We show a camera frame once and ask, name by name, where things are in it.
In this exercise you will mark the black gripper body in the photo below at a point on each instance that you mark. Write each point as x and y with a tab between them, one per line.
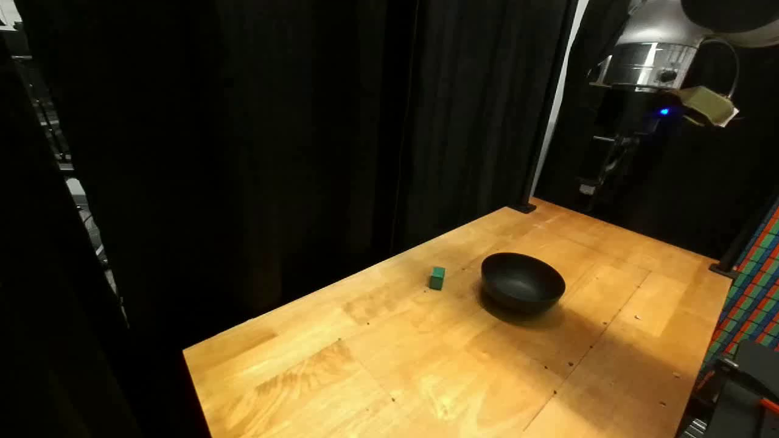
641	114

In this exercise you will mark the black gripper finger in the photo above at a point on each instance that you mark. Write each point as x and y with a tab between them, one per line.
632	166
606	162

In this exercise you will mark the small green cube block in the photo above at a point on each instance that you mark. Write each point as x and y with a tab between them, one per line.
437	278

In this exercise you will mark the black bowl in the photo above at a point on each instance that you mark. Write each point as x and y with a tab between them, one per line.
520	283

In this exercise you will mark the colourful checkered cloth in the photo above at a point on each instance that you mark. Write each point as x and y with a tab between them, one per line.
753	283

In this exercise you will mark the black curtain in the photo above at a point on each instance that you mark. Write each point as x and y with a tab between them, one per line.
325	122

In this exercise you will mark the beige wrist camera box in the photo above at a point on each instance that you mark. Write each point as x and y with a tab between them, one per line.
709	106

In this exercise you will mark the black table corner bracket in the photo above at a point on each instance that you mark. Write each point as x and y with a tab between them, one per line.
721	269
523	208

